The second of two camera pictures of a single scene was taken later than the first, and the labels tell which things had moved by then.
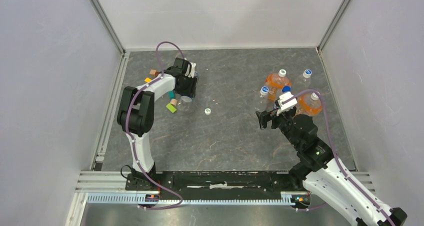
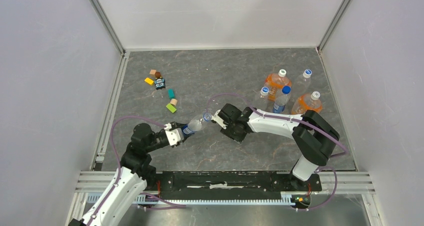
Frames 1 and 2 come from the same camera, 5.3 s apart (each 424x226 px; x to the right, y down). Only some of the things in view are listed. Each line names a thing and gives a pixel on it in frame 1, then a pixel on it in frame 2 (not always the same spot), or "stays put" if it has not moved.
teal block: [171, 94] stays put
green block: [171, 108] stays put
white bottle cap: [264, 90] stays put
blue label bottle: [188, 98] to [196, 124]
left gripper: [190, 91] to [176, 125]
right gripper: [263, 117] to [238, 138]
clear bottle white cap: [303, 82] stays put
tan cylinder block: [173, 101] stays put
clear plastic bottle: [262, 103] stays put
